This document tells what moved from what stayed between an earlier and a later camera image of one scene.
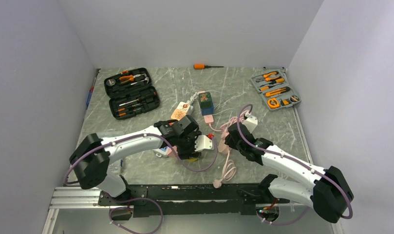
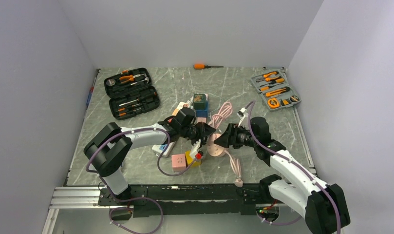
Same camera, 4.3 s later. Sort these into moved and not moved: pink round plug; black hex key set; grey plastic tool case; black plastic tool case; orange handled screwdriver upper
Moved: pink round plug
Not moved: grey plastic tool case; black plastic tool case; black hex key set; orange handled screwdriver upper
